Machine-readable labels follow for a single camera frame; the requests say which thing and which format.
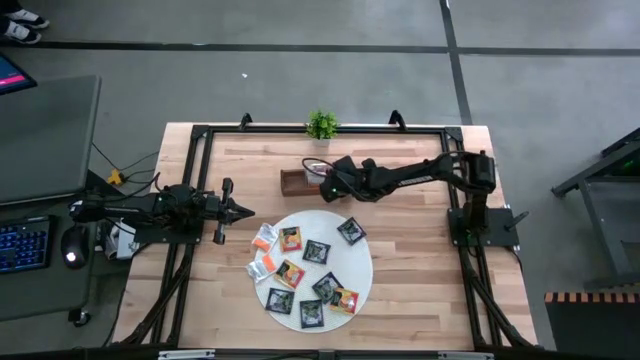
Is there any backlit black keyboard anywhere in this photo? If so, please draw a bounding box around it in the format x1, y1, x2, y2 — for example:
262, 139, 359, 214
0, 215, 55, 275

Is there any black floor cable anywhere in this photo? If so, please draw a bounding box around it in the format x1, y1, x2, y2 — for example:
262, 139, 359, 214
91, 141, 161, 174

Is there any orange fruit tea packet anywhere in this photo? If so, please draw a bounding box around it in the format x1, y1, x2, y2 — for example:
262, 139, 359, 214
278, 225, 304, 253
328, 287, 361, 316
273, 258, 306, 290

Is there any small green potted plant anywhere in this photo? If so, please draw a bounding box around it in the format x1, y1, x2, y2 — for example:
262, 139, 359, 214
304, 109, 341, 149

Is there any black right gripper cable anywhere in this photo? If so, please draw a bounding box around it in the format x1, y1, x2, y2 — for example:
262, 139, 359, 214
301, 157, 335, 177

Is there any person's shoe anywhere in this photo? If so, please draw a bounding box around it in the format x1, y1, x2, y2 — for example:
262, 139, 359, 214
2, 22, 43, 45
4, 8, 50, 30

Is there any white orange tea packet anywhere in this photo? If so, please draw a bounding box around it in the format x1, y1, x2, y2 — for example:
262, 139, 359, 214
306, 160, 331, 186
251, 222, 280, 253
245, 254, 279, 284

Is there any black crate with orange slats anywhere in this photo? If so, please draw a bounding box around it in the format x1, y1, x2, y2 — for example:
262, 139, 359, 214
543, 291, 640, 360

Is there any black aluminium table frame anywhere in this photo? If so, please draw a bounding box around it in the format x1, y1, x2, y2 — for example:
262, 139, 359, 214
112, 109, 539, 351

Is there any black caster wheel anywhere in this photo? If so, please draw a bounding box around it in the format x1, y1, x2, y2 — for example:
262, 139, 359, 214
68, 308, 93, 329

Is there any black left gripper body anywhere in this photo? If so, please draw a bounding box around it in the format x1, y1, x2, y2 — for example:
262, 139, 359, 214
202, 178, 235, 246

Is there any black metal cart frame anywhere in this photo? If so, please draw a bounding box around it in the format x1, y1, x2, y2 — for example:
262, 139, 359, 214
550, 126, 640, 290

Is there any large grey flat panel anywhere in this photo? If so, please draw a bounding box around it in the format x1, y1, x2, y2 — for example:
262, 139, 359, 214
0, 74, 103, 205

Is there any silver metal bracket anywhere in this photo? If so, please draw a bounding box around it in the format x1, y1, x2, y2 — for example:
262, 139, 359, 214
157, 349, 216, 360

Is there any black lever handle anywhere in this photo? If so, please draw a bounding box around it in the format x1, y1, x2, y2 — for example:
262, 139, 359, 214
503, 210, 530, 232

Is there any dark screen with pink bar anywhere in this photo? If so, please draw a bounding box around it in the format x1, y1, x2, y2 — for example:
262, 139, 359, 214
0, 53, 38, 97

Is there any grey desk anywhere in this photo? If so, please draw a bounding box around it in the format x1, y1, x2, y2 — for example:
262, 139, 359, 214
0, 169, 101, 325

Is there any wooden tea organiser tray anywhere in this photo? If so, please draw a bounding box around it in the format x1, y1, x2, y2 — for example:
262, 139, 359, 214
279, 168, 329, 198

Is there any white printed box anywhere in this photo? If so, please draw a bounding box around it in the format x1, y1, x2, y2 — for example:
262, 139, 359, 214
102, 219, 142, 261

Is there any black computer mouse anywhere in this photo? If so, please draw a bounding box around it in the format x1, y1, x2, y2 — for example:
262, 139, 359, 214
60, 225, 92, 271

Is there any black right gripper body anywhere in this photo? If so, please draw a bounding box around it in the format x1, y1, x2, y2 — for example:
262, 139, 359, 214
319, 155, 381, 204

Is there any white round woven placemat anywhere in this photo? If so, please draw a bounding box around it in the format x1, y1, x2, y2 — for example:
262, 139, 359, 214
253, 209, 375, 334

